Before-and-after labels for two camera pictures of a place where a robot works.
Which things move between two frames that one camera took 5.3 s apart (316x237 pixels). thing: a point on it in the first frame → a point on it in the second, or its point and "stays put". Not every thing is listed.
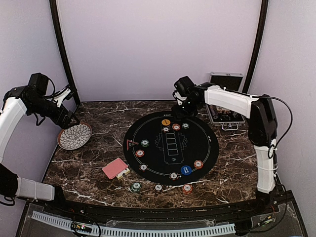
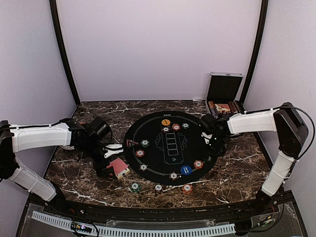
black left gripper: [63, 123] → [103, 173]
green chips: [144, 142] stays put
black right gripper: [178, 114] → [215, 154]
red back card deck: [115, 168] stays put
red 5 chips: [198, 164] stays put
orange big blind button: [166, 122] stays put
